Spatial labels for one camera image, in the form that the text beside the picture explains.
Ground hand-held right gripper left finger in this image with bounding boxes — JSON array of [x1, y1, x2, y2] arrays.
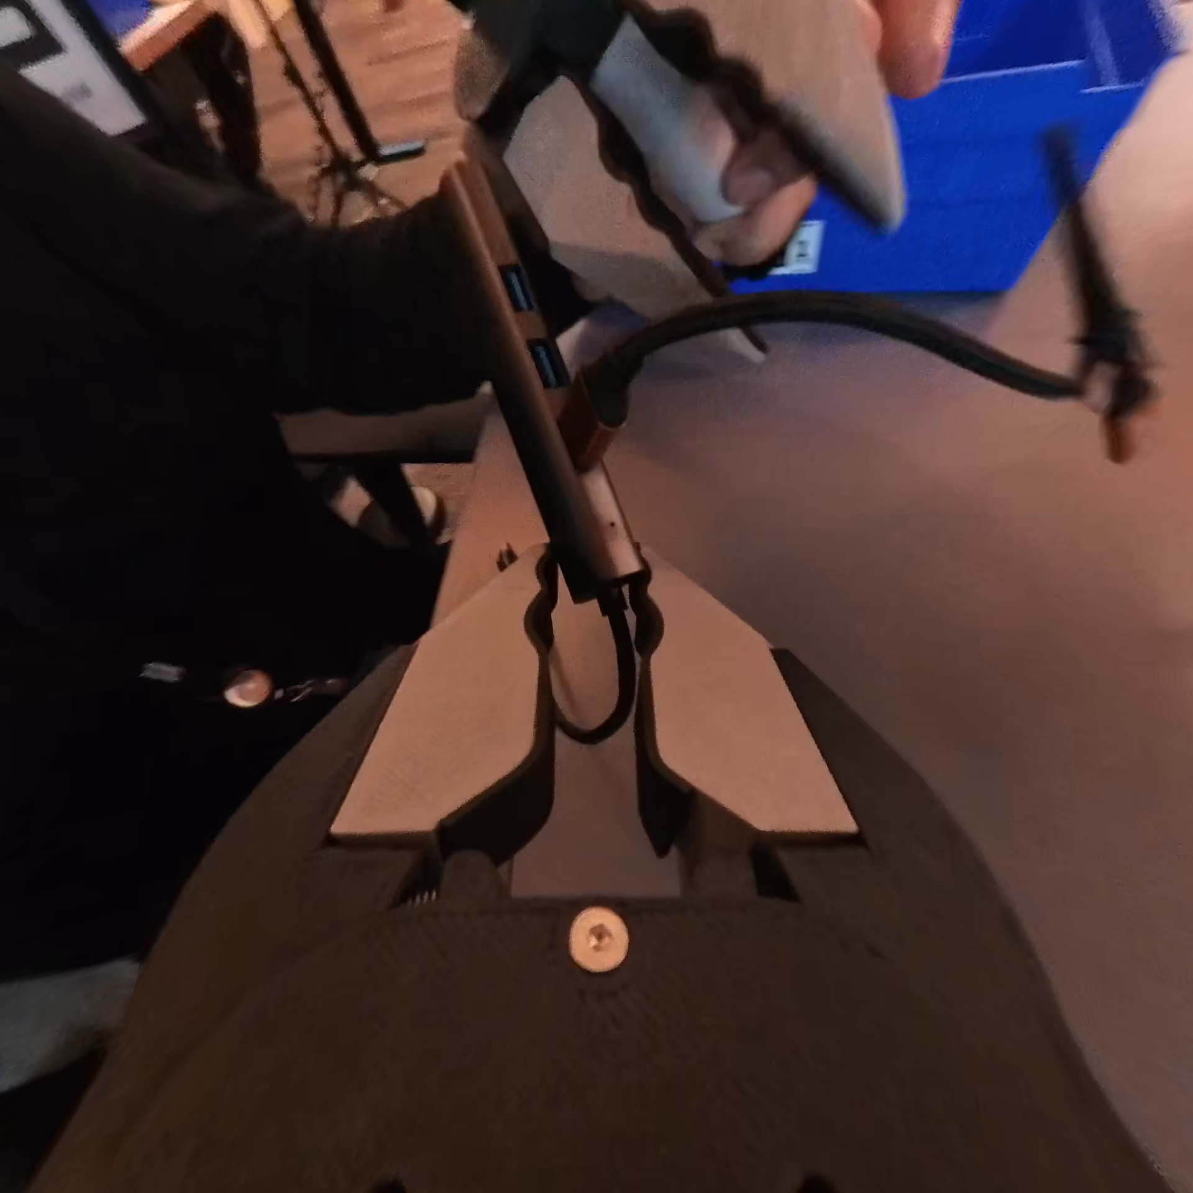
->
[[331, 545, 559, 863]]

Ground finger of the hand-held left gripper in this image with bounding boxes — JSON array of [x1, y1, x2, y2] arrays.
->
[[620, 0, 911, 234], [503, 73, 772, 363]]

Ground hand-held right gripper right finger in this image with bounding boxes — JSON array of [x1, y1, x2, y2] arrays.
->
[[634, 556, 860, 859]]

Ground blue plastic bin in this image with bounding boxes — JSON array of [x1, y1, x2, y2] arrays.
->
[[728, 0, 1193, 296]]

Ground dark grey slim usb hub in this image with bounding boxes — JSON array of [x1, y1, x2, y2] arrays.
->
[[441, 166, 652, 603]]

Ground orange plug usb cable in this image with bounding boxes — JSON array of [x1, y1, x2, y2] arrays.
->
[[557, 124, 1159, 468]]

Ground person's left forearm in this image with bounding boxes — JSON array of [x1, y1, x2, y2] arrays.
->
[[0, 55, 500, 420]]

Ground person's left hand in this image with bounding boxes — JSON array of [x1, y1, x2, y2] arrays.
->
[[699, 0, 963, 268]]

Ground black tripod stand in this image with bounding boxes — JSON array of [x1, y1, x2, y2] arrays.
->
[[252, 0, 431, 224]]

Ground person's dark clothing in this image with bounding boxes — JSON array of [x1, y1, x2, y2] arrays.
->
[[0, 410, 449, 974]]

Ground black framed white sign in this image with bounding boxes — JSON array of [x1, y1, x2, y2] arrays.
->
[[0, 0, 155, 140]]

